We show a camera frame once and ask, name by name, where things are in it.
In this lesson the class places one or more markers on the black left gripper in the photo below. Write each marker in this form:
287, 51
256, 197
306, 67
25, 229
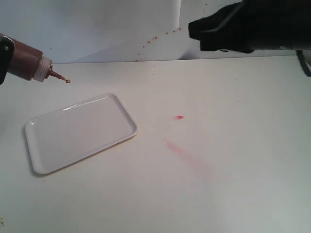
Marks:
7, 48

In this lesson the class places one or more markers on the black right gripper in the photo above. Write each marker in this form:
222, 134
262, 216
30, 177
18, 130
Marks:
263, 25

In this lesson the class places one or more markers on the red sauce squeeze bottle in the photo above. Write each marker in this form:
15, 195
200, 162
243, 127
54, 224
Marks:
30, 64

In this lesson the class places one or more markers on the white rectangular tray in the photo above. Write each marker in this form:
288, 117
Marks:
66, 136

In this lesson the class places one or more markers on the white paper backdrop sheet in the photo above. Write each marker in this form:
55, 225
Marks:
69, 31

